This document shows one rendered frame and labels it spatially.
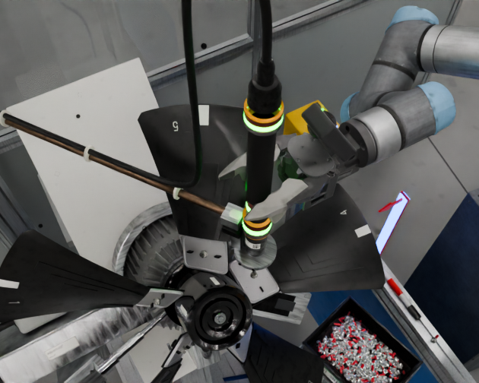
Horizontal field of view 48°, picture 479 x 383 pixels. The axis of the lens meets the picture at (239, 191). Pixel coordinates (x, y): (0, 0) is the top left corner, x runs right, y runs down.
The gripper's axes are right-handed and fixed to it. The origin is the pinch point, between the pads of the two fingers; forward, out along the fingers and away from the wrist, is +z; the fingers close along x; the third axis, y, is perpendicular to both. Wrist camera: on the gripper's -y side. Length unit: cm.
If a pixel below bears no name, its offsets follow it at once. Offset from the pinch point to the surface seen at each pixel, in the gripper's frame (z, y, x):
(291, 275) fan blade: -9.3, 31.9, -3.5
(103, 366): 27.6, 40.9, 0.9
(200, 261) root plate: 4.8, 27.0, 5.0
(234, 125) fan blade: -7.7, 7.7, 15.2
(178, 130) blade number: 0.0, 9.6, 20.2
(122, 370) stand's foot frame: 31, 144, 30
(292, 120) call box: -35, 43, 34
